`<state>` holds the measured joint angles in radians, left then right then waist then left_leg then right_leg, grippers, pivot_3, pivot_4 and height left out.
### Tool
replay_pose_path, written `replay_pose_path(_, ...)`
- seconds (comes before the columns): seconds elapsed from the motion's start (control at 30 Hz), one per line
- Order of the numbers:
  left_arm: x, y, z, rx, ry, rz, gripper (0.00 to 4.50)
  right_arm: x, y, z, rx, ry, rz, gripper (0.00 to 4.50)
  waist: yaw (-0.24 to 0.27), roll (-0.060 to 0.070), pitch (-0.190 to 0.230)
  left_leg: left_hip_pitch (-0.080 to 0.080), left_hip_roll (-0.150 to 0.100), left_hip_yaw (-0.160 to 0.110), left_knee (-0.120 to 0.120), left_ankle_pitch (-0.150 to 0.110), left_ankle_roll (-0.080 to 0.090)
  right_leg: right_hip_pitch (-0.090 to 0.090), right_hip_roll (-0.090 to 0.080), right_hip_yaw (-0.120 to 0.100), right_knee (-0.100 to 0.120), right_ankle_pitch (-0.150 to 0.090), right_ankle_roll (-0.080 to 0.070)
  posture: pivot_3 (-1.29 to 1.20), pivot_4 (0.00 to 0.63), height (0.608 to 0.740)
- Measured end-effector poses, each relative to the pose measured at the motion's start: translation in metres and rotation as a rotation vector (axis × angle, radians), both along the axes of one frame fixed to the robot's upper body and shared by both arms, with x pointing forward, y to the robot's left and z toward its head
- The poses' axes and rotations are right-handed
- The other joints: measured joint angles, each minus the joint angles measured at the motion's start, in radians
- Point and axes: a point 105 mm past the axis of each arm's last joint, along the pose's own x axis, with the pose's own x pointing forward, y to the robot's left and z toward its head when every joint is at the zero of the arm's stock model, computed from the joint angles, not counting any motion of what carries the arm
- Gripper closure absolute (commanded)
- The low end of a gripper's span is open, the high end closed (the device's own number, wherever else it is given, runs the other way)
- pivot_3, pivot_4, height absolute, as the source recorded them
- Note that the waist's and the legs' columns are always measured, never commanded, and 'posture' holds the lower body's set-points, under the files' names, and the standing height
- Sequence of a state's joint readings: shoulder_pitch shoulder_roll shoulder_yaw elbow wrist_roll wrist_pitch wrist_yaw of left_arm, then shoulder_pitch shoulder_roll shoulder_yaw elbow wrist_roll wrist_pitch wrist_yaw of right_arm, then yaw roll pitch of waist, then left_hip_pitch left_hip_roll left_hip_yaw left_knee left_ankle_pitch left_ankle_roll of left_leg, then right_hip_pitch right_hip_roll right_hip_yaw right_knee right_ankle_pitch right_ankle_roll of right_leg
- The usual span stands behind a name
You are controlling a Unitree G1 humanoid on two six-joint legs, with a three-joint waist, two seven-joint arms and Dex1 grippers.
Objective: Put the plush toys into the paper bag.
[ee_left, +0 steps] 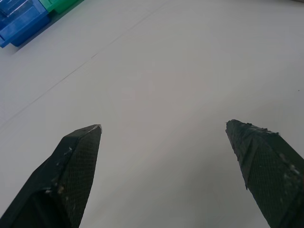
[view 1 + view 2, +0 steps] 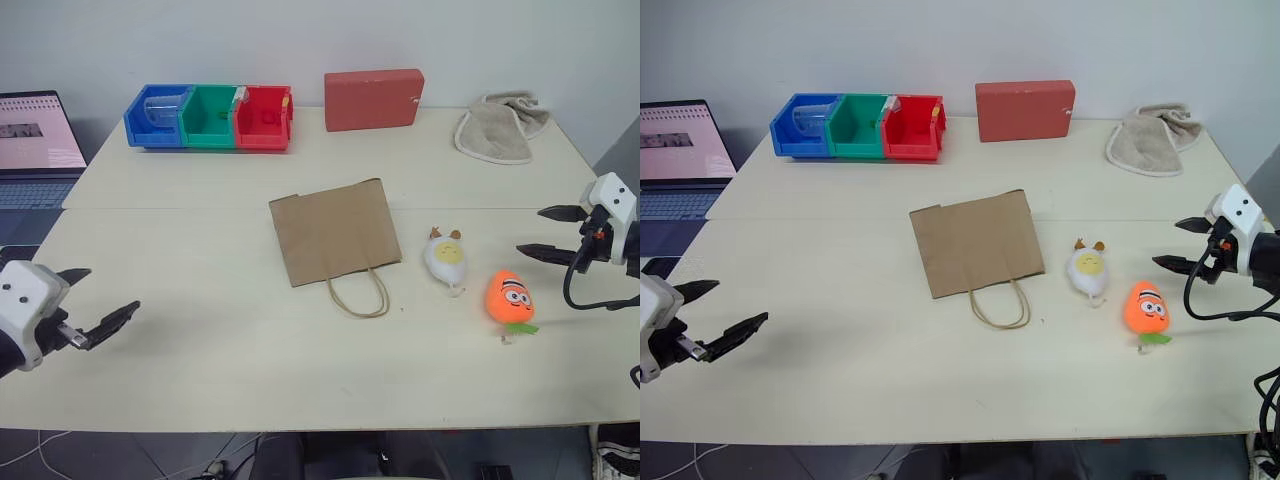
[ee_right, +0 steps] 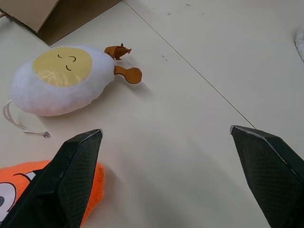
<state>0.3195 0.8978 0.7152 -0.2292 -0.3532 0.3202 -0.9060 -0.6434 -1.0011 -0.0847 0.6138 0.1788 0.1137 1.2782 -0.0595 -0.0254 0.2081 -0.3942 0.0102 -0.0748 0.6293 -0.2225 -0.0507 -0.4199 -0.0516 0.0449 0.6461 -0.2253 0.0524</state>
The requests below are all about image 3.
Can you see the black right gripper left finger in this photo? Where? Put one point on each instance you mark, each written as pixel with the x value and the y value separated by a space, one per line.
pixel 71 180

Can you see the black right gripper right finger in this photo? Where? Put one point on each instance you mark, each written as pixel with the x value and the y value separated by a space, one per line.
pixel 268 175

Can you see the orange plush toy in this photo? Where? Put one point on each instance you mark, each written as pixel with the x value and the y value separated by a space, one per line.
pixel 95 190

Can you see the white egg plush toy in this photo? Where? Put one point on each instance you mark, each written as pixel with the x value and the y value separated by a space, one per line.
pixel 57 80

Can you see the cardboard box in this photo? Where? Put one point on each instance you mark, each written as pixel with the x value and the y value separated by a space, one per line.
pixel 54 16

